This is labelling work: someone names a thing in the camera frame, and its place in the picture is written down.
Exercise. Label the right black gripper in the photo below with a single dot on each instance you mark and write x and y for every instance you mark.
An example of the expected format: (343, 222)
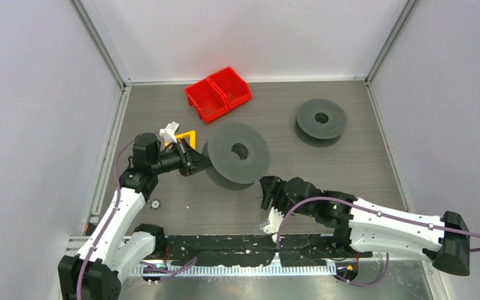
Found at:
(272, 186)

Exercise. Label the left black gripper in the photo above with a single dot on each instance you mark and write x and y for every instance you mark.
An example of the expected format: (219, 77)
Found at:
(191, 161)

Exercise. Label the grey spool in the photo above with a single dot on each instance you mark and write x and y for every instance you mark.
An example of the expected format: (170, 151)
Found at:
(239, 156)
(320, 122)

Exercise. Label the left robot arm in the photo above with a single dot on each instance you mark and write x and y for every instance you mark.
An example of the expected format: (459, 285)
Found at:
(102, 264)

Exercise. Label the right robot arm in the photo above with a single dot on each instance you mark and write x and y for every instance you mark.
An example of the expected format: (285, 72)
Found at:
(363, 227)

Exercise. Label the yellow triangular plastic piece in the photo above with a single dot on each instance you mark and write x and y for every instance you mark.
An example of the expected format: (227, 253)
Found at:
(189, 136)

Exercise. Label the small round connector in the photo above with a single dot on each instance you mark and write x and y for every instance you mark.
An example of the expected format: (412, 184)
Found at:
(155, 204)

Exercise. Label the left red bin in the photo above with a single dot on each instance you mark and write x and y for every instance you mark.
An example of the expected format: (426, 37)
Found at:
(207, 99)

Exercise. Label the red bin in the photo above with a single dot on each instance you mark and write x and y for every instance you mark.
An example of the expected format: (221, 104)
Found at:
(207, 99)
(234, 88)

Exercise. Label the right red bin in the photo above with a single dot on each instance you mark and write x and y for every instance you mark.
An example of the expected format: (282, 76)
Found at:
(234, 88)

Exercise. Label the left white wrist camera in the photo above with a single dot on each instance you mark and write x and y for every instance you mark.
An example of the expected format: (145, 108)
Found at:
(169, 133)

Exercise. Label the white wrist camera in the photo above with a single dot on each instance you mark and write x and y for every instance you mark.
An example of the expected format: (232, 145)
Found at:
(272, 224)
(169, 133)

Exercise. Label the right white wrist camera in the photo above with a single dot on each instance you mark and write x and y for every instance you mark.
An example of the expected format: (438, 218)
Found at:
(272, 224)

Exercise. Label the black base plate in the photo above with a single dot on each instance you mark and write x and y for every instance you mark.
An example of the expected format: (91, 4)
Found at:
(253, 250)

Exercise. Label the grey slotted cable duct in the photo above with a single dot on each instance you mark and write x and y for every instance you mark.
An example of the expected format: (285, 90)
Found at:
(270, 270)

